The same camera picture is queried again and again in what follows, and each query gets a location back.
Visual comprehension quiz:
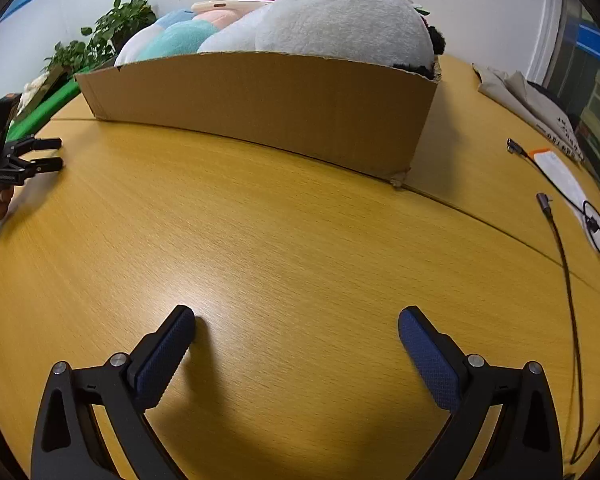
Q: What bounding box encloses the light blue plush toy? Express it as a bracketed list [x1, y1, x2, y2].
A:
[114, 8, 196, 67]

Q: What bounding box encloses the clear plastic tray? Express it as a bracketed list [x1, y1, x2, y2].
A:
[191, 0, 272, 14]

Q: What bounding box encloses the large white plush toy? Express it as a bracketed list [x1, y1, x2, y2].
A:
[197, 0, 448, 82]

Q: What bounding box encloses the grey braided cable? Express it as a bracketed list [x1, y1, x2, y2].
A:
[536, 192, 600, 466]

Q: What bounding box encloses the brown cardboard box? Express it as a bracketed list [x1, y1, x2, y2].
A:
[74, 51, 441, 188]

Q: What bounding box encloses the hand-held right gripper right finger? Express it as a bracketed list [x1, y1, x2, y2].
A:
[398, 306, 565, 480]

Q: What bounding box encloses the white card orange tab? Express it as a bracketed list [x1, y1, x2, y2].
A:
[526, 147, 600, 255]

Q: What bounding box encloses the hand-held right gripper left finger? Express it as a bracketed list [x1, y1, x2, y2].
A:
[30, 305, 197, 480]

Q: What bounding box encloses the beige cloth bag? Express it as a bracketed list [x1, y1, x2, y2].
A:
[472, 62, 590, 162]

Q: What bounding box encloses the blue wall poster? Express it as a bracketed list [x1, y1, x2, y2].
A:
[0, 0, 37, 25]

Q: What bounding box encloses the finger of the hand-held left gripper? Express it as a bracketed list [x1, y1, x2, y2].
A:
[20, 157, 64, 175]
[11, 136, 63, 156]

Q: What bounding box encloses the green potted plant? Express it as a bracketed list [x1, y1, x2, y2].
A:
[80, 0, 158, 67]
[42, 40, 88, 74]

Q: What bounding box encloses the pink pig plush teal body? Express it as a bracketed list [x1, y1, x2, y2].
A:
[139, 11, 237, 60]

